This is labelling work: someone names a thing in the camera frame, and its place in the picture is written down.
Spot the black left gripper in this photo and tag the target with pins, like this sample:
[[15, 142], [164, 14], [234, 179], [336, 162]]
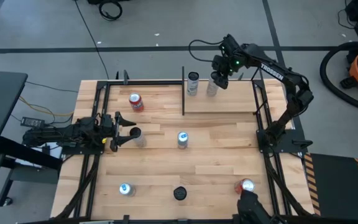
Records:
[[115, 133]]

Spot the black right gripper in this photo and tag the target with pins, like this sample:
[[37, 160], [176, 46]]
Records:
[[225, 65]]

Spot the black power adapter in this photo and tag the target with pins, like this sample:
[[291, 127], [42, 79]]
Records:
[[33, 122]]

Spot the red Fanta can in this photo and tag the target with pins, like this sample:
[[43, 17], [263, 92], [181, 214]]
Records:
[[136, 104], [245, 185]]

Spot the blue silver Red Bull can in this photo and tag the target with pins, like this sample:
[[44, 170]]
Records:
[[126, 189], [182, 140]]

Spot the white Celsius Tropical Vibe can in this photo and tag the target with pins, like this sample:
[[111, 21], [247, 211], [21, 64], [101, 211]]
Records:
[[211, 91], [140, 141]]

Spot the black table frame rail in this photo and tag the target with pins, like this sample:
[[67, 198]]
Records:
[[141, 83]]

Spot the black desk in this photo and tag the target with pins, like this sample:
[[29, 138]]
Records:
[[2, 105]]

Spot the black hazard striped mat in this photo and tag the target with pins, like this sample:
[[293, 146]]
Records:
[[337, 183]]

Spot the black blurred mount block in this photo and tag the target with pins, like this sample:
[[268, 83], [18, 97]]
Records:
[[250, 208]]

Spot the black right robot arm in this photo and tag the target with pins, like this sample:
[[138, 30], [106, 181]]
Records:
[[272, 71]]

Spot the black shelf frame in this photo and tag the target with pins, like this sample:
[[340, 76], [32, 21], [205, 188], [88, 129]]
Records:
[[183, 93]]

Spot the white Celsius Arctic Vibe can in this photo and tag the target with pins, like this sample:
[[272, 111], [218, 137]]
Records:
[[193, 87]]

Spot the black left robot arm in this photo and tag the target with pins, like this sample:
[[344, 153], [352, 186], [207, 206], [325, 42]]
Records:
[[73, 133]]

